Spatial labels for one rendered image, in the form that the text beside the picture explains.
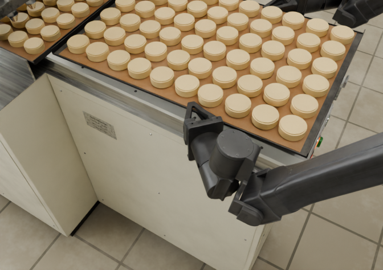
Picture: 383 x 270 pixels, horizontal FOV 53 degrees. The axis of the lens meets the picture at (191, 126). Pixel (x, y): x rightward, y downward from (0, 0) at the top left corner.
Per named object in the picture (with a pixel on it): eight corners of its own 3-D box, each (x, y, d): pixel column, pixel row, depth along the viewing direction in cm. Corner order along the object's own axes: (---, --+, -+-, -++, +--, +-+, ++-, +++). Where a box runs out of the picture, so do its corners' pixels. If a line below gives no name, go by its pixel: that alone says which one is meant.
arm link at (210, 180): (205, 206, 64) (236, 201, 66) (215, 184, 59) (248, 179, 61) (194, 172, 69) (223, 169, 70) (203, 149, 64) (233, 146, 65)
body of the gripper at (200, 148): (186, 154, 75) (196, 185, 70) (185, 120, 67) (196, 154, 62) (218, 146, 76) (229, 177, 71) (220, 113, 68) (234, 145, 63)
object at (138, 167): (99, 209, 171) (35, 56, 101) (143, 154, 189) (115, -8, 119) (241, 293, 149) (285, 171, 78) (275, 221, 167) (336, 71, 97)
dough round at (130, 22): (122, 19, 95) (121, 12, 93) (142, 20, 94) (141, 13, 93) (118, 32, 91) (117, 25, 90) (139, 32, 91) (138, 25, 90)
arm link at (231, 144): (257, 230, 62) (271, 191, 68) (284, 192, 54) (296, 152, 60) (191, 196, 64) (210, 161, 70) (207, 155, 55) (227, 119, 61)
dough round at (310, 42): (317, 55, 84) (319, 48, 83) (294, 50, 85) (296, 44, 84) (320, 41, 87) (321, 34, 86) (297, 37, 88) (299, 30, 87)
